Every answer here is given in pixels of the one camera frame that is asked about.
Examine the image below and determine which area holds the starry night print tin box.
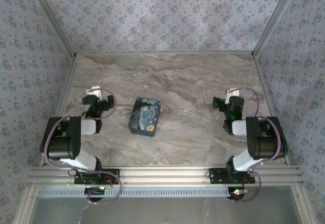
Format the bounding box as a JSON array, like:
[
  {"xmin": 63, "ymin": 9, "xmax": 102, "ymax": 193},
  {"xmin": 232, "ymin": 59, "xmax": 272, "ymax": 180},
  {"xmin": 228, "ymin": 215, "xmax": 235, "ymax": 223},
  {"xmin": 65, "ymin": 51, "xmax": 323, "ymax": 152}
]
[{"xmin": 127, "ymin": 97, "xmax": 162, "ymax": 138}]

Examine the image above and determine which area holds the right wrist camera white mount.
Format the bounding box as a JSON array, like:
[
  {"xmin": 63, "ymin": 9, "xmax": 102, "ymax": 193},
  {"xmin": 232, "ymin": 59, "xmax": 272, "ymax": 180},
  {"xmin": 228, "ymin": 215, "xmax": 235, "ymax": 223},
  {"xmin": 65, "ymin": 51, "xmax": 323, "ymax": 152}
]
[{"xmin": 226, "ymin": 87, "xmax": 241, "ymax": 105}]

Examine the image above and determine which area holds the aluminium table edge rail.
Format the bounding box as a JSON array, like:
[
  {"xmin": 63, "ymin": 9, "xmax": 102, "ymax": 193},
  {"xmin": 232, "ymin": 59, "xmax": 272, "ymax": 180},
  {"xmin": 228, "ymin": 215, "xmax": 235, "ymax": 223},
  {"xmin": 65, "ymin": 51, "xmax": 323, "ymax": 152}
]
[
  {"xmin": 38, "ymin": 55, "xmax": 78, "ymax": 168},
  {"xmin": 252, "ymin": 55, "xmax": 293, "ymax": 166}
]

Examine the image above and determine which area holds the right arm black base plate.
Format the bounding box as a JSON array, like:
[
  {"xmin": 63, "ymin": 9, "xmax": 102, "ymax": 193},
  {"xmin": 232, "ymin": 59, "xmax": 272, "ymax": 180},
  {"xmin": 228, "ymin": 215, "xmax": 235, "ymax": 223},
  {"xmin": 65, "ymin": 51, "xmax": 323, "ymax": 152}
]
[{"xmin": 208, "ymin": 168, "xmax": 256, "ymax": 184}]

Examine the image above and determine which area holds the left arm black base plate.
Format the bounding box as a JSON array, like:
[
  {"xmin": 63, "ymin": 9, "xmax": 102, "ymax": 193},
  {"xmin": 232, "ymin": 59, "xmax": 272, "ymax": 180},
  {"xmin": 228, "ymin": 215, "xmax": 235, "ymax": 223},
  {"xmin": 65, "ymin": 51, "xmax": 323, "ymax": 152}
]
[{"xmin": 73, "ymin": 168, "xmax": 121, "ymax": 185}]

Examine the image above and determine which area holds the wide aluminium base rail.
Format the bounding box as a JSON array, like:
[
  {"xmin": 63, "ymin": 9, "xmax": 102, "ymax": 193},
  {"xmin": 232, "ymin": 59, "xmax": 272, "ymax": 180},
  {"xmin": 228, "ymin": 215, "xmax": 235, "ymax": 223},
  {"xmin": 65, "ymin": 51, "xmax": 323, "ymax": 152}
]
[{"xmin": 27, "ymin": 166, "xmax": 305, "ymax": 187}]

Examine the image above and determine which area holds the aluminium corner post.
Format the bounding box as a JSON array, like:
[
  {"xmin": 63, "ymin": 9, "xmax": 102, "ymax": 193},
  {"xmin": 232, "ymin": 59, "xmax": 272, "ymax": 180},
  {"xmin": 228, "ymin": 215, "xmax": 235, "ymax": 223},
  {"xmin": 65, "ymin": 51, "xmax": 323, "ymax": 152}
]
[
  {"xmin": 25, "ymin": 0, "xmax": 78, "ymax": 58},
  {"xmin": 251, "ymin": 0, "xmax": 305, "ymax": 58}
]

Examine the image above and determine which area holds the grey slotted cable duct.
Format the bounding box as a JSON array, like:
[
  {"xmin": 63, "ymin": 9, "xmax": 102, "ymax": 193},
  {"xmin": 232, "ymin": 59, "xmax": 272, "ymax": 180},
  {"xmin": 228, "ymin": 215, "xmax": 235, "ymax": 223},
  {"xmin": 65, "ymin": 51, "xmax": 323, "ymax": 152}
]
[{"xmin": 37, "ymin": 186, "xmax": 249, "ymax": 199}]

